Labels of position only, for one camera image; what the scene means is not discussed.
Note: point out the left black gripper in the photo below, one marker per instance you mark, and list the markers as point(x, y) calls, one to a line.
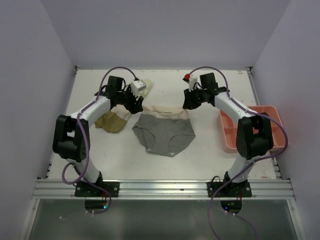
point(134, 106)

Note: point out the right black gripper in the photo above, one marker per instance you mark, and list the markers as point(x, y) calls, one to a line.
point(189, 102)

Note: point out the grey and cream underwear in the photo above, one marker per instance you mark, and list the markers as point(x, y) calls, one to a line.
point(164, 130)

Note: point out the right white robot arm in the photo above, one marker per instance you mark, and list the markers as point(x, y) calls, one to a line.
point(254, 136)

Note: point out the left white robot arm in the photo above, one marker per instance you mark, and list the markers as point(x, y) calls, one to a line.
point(71, 139)

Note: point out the olive and cream underwear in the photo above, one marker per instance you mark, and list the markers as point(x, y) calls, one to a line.
point(114, 120)

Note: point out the pale green underwear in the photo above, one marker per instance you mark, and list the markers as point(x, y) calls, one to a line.
point(149, 85)

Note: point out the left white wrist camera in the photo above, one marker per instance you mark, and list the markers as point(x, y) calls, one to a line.
point(137, 87)

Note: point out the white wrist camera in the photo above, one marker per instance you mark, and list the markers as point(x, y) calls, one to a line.
point(190, 80)
point(137, 87)

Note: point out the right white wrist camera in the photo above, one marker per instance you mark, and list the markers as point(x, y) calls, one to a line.
point(190, 80)

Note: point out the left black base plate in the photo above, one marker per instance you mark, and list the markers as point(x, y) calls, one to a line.
point(85, 190)

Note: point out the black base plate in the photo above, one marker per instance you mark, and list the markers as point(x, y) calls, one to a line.
point(85, 190)
point(232, 190)

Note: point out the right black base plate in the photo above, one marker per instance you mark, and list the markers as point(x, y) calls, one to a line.
point(232, 190)

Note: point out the aluminium mounting rail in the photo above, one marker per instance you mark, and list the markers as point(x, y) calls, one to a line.
point(166, 190)

